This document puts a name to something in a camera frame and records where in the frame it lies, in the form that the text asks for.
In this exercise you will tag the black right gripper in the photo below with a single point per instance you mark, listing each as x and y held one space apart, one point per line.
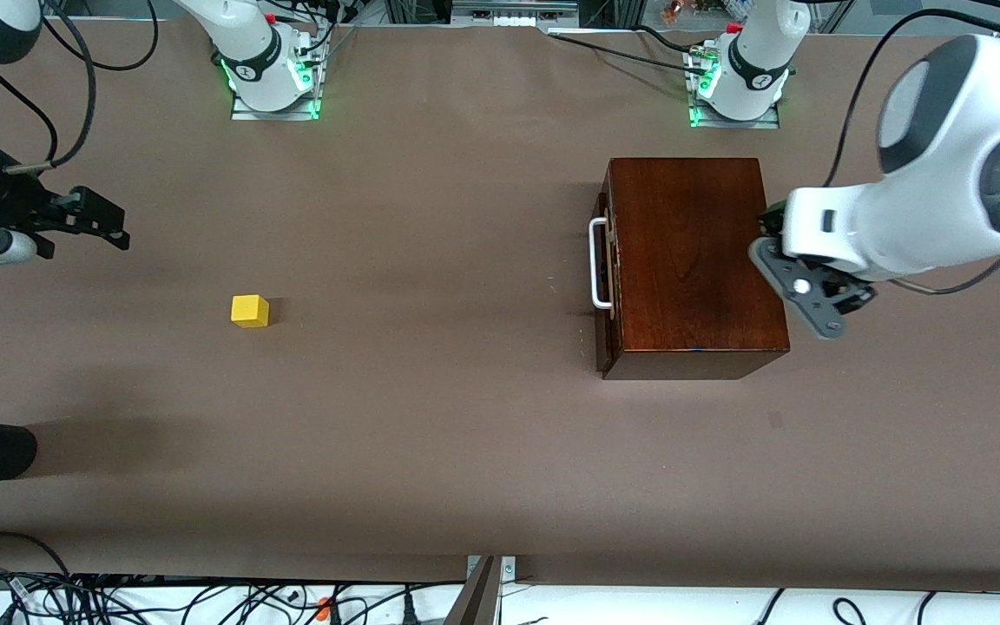
5 202

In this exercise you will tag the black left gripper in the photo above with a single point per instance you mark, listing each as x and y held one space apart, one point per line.
849 305

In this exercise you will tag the yellow block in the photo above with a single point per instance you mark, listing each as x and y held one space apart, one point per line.
250 311

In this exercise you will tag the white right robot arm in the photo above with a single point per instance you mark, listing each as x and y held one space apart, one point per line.
248 43

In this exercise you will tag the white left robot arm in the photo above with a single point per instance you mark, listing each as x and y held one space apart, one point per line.
943 200

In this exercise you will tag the dark brown wooden cabinet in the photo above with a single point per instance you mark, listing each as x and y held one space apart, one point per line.
700 260

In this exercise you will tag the brown table cover mat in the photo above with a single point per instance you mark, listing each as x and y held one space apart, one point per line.
378 434

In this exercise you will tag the orange plug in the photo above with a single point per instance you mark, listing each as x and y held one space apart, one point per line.
324 609

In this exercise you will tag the grey power strip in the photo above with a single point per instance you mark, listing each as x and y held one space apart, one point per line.
513 9

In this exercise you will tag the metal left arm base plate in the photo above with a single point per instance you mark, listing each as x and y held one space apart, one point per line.
760 124

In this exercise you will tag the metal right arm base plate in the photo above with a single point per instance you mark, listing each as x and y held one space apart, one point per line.
274 115

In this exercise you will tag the aluminium post with bracket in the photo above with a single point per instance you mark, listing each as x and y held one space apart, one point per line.
478 599

